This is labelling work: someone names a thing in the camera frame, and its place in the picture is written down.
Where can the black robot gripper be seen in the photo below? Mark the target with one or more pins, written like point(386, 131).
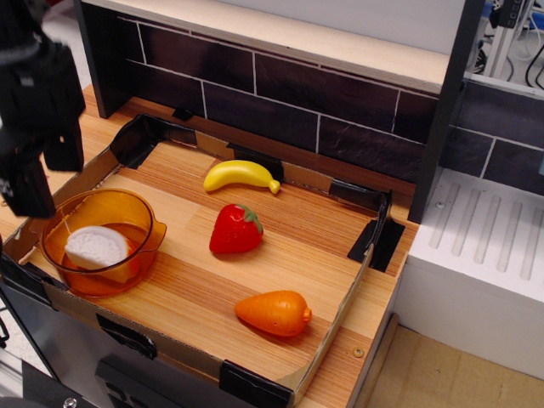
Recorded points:
point(41, 102)

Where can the white and orange toy sushi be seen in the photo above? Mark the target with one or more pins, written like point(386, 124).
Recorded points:
point(99, 247)

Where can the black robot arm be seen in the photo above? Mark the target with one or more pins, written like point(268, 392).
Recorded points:
point(21, 34)

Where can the orange transparent plastic pot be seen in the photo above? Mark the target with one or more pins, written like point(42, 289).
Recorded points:
point(121, 210)

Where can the cardboard fence with black tape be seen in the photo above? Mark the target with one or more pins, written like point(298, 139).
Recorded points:
point(174, 339)

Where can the yellow toy banana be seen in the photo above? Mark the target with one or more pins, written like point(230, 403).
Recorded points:
point(240, 172)

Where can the red toy strawberry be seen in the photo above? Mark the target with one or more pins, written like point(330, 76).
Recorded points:
point(237, 229)

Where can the orange toy carrot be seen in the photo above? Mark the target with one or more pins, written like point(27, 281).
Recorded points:
point(280, 313)

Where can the dark brick backsplash shelf unit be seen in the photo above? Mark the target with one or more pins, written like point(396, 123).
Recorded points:
point(366, 111)

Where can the white ridged sink drainboard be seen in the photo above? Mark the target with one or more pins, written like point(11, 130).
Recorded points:
point(473, 278)

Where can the white aluminium frame with cables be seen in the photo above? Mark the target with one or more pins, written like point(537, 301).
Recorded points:
point(509, 47)

